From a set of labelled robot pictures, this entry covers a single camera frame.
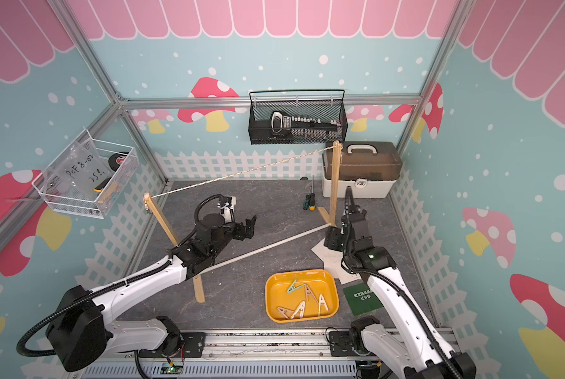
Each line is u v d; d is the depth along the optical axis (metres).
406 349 0.40
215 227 0.59
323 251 0.95
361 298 0.84
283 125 0.88
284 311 0.80
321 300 0.82
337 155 0.70
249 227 0.73
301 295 0.85
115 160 0.80
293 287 0.85
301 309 0.80
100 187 0.66
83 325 0.40
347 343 0.74
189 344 0.74
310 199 1.11
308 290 0.84
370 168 1.00
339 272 0.89
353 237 0.56
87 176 0.70
